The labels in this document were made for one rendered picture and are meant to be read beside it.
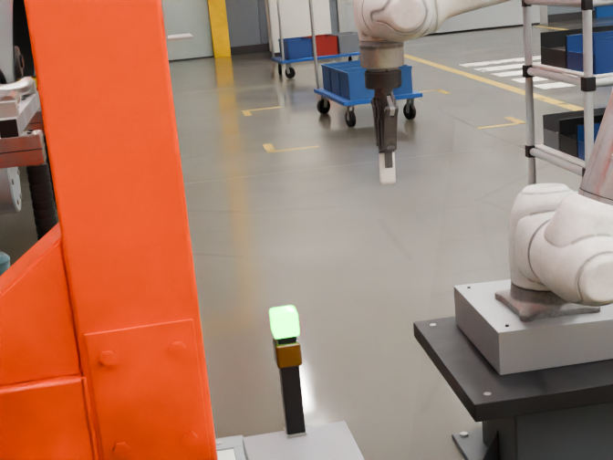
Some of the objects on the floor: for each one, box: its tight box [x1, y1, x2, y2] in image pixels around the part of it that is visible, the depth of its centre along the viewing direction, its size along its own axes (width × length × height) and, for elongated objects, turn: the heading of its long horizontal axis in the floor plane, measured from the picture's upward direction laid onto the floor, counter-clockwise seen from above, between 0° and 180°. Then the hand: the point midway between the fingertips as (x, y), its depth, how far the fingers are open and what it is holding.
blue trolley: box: [308, 0, 423, 127], centre depth 760 cm, size 104×67×96 cm, turn 27°
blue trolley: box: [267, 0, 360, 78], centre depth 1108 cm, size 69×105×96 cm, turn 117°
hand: (387, 167), depth 205 cm, fingers closed
